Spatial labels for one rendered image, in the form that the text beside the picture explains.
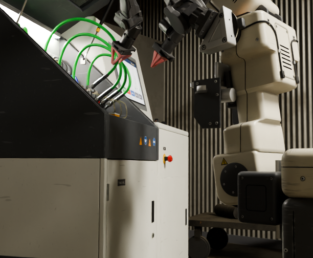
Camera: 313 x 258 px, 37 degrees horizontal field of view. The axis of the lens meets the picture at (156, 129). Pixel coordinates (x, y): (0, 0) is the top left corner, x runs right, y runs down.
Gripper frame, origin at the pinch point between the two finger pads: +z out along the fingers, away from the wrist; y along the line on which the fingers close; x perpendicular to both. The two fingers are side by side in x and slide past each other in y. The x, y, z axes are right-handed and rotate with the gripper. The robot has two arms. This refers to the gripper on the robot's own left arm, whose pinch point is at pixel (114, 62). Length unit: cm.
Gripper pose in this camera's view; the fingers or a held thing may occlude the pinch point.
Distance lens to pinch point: 205.1
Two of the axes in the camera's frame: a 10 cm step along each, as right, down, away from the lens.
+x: 6.7, 6.7, -3.3
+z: -4.9, 7.3, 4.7
